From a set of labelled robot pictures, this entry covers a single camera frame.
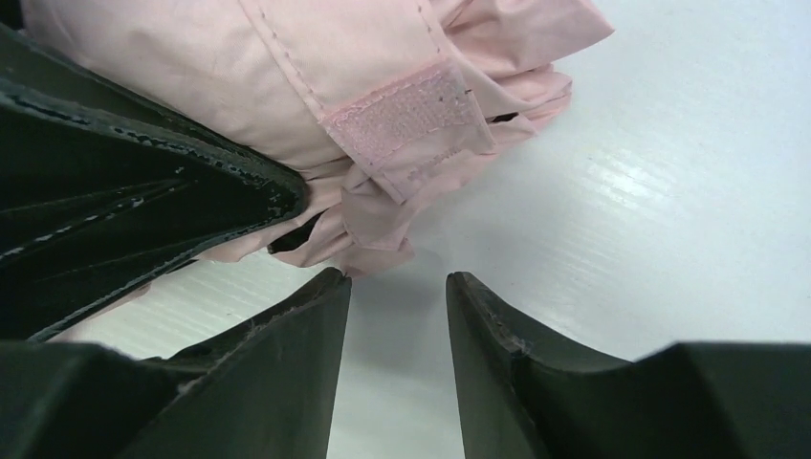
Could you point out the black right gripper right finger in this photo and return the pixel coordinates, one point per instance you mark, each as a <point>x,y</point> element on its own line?
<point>525,390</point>

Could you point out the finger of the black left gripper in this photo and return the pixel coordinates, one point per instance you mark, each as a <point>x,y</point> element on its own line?
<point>102,191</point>

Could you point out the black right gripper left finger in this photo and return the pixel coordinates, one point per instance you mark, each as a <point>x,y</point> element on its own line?
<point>265,388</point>

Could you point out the pink folding umbrella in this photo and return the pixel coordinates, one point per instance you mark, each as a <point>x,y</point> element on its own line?
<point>381,106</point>

